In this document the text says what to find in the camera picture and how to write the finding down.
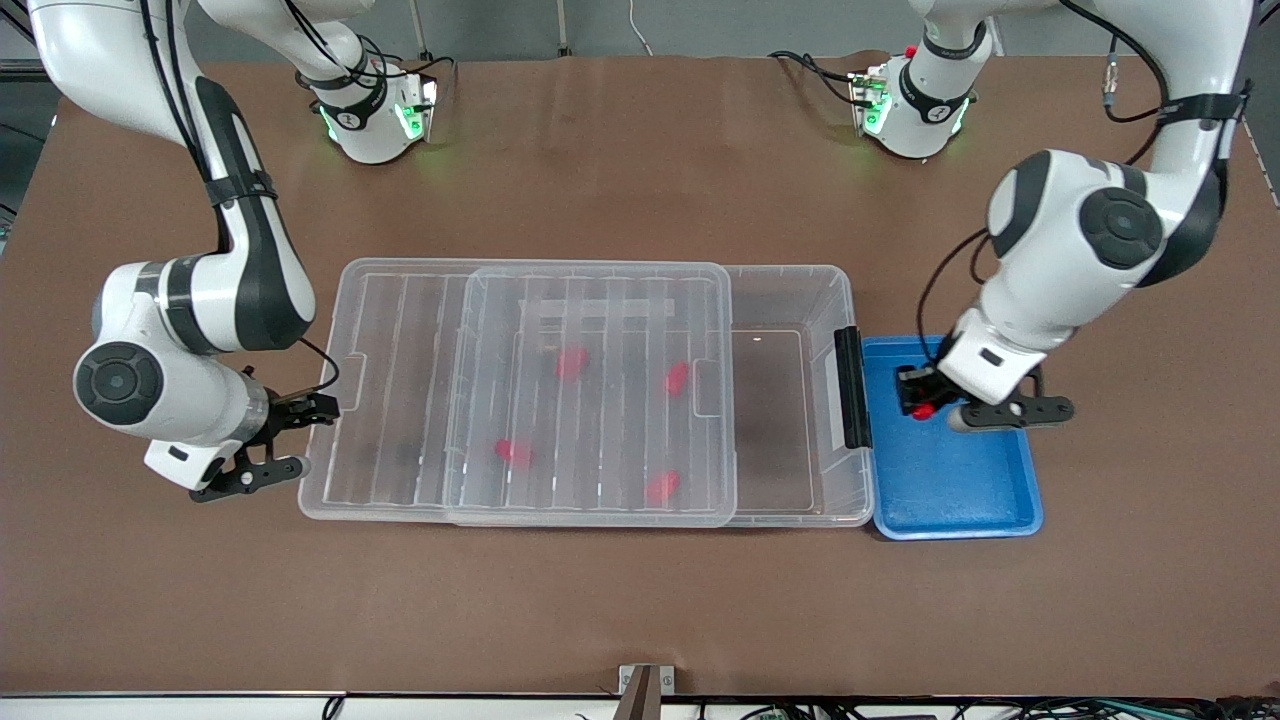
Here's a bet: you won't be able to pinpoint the white table edge rail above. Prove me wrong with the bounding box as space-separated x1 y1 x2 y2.
0 692 1280 720

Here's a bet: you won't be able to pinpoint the black left arm base cable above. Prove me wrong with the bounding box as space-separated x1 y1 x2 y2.
768 48 863 109

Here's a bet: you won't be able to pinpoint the clear plastic box lid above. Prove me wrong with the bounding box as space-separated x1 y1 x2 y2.
298 257 738 528

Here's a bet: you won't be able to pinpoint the black right arm base cable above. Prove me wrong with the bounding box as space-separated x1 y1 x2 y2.
360 48 459 83

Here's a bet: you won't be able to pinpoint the black arm base cable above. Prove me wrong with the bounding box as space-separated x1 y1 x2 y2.
768 48 863 109
360 48 459 83

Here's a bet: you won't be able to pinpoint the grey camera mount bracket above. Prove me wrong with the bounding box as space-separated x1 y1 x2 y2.
618 664 677 720

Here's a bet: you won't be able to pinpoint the clear plastic storage box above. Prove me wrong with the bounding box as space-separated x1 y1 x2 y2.
443 262 877 530

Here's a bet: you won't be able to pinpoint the blue plastic tray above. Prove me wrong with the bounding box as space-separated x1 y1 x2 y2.
860 334 1045 542

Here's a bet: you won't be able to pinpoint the black box latch handle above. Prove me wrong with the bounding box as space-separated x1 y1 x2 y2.
834 325 874 451

